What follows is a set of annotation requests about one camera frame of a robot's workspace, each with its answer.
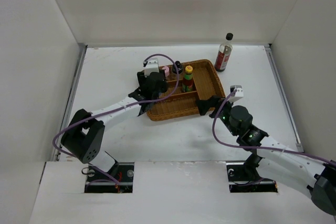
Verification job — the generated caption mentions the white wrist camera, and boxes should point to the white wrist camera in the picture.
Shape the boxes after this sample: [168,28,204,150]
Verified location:
[143,58,159,77]
[229,85,244,103]

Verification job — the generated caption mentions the brown wicker divided basket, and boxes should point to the brown wicker divided basket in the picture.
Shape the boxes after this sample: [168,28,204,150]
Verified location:
[147,59,225,121]

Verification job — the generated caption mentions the tall dark vinegar bottle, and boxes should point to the tall dark vinegar bottle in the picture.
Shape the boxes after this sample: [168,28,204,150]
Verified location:
[214,33,233,72]

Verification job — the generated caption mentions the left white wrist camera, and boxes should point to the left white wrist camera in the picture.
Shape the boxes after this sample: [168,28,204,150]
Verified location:
[143,58,159,77]

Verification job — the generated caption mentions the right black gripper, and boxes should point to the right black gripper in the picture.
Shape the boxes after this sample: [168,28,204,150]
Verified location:
[195,95,238,136]

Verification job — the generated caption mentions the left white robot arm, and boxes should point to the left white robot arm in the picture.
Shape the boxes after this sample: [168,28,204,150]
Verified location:
[61,70,167,182]

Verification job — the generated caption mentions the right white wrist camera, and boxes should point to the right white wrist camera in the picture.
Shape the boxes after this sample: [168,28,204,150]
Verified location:
[229,85,244,103]

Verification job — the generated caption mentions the right metal table rail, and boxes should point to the right metal table rail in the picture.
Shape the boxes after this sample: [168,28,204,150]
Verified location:
[265,44,305,153]

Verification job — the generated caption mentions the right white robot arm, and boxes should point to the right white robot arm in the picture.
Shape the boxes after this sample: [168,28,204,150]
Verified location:
[196,93,335,216]

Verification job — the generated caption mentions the red sauce bottle green label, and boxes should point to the red sauce bottle green label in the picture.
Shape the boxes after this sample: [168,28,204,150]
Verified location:
[182,65,194,92]

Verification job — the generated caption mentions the metal table rail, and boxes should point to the metal table rail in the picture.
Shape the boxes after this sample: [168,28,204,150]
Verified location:
[265,44,305,153]
[51,43,87,161]

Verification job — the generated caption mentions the pink lid spice shaker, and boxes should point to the pink lid spice shaker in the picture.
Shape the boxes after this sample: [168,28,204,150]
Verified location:
[162,66,170,78]

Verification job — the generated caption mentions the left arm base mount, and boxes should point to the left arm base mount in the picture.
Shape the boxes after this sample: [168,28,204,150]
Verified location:
[81,163,135,194]

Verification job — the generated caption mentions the black lid pepper shaker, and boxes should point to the black lid pepper shaker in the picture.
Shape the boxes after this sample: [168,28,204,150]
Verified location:
[171,61,183,80]

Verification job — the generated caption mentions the left metal table rail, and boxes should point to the left metal table rail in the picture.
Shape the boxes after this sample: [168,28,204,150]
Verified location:
[51,43,87,161]

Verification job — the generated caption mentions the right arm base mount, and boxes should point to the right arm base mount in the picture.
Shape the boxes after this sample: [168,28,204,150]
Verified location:
[226,154,278,193]

